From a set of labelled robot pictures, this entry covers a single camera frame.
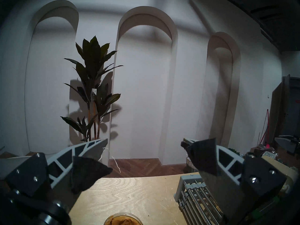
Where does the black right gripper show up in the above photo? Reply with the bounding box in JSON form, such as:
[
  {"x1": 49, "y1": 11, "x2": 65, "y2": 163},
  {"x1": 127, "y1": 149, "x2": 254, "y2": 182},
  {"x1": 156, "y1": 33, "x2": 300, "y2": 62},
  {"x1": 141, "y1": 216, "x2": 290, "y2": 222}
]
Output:
[{"x1": 274, "y1": 135, "x2": 300, "y2": 156}]

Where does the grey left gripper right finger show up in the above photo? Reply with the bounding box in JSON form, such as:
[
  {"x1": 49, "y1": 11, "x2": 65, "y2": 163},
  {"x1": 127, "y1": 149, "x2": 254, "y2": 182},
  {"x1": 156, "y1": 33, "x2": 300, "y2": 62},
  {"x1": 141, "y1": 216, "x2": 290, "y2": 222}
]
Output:
[{"x1": 181, "y1": 138, "x2": 287, "y2": 221}]

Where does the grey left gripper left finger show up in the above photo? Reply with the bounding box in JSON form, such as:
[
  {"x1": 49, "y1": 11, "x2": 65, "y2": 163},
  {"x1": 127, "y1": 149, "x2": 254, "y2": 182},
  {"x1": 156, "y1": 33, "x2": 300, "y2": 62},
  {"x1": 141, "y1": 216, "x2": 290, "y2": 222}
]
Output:
[{"x1": 5, "y1": 138, "x2": 113, "y2": 210}]

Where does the peanut butter jar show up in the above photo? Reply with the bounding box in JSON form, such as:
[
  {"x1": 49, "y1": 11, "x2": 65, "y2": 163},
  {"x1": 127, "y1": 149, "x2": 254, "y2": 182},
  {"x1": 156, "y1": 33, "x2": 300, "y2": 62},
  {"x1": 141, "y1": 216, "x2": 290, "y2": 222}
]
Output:
[{"x1": 104, "y1": 212, "x2": 143, "y2": 225}]

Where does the dark grey door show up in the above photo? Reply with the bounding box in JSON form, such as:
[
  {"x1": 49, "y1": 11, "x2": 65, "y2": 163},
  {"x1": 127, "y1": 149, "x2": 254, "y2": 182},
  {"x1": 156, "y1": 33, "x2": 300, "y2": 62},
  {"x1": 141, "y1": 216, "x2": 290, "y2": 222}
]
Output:
[{"x1": 269, "y1": 75, "x2": 300, "y2": 145}]

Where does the grey dish rack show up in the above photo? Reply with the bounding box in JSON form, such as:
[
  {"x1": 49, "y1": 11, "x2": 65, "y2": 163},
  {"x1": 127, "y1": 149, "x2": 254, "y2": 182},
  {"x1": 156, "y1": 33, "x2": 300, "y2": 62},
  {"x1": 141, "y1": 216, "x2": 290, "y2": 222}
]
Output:
[{"x1": 174, "y1": 174, "x2": 226, "y2": 225}]

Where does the tall potted plant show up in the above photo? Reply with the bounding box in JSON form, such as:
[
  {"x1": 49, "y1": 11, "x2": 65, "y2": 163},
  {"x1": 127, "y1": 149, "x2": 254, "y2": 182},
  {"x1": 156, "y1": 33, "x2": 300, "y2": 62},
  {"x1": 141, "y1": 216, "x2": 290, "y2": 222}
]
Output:
[{"x1": 60, "y1": 36, "x2": 124, "y2": 142}]

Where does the red handled broom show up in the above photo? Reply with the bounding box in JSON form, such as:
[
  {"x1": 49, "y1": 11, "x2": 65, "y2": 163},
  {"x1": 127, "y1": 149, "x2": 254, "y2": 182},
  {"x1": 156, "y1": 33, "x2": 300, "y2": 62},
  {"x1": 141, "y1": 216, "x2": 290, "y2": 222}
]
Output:
[{"x1": 258, "y1": 109, "x2": 270, "y2": 149}]

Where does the woven basket with handle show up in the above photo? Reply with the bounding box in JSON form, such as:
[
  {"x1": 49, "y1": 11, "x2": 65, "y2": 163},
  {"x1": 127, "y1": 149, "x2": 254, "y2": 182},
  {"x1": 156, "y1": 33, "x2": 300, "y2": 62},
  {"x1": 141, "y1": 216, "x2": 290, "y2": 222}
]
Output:
[{"x1": 186, "y1": 153, "x2": 199, "y2": 173}]

